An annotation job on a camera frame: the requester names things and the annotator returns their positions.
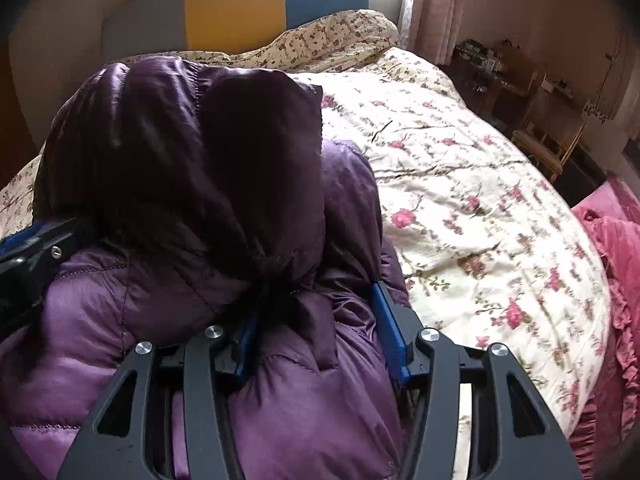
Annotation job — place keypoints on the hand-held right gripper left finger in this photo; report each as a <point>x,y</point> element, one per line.
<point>246,350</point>

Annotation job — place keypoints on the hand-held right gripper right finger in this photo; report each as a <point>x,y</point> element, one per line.
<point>392,330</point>

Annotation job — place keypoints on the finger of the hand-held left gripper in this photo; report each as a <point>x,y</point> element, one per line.
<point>25,240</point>

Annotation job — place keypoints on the purple down jacket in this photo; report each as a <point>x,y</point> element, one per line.
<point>175,160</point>

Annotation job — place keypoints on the pink blossom floral quilt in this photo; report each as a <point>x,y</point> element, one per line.
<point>475,185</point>

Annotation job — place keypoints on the pink ruffled bedding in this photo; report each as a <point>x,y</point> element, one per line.
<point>620,260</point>

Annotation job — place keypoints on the wooden chair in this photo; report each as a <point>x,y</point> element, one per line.
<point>555,135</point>

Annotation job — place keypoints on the wooden desk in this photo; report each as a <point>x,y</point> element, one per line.
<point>500,85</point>

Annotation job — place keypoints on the grey yellow blue headboard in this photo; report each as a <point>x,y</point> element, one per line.
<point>235,10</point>

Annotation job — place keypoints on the pink curtain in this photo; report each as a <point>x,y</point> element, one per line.
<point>432,10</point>

